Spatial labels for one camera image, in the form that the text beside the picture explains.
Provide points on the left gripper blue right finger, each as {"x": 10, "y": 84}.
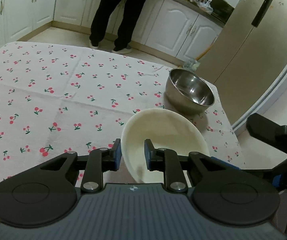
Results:
{"x": 154, "y": 157}

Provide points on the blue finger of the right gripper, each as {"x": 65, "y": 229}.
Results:
{"x": 223, "y": 163}

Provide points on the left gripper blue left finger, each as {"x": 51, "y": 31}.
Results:
{"x": 116, "y": 154}

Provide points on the large cream bowl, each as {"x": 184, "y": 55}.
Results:
{"x": 166, "y": 129}

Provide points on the stainless steel bowl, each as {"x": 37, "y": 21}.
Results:
{"x": 188, "y": 93}

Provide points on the white kitchen base cabinets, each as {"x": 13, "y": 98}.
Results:
{"x": 173, "y": 30}

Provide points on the cherry print tablecloth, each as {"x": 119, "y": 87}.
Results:
{"x": 56, "y": 98}

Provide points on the beige refrigerator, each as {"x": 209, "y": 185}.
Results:
{"x": 248, "y": 56}

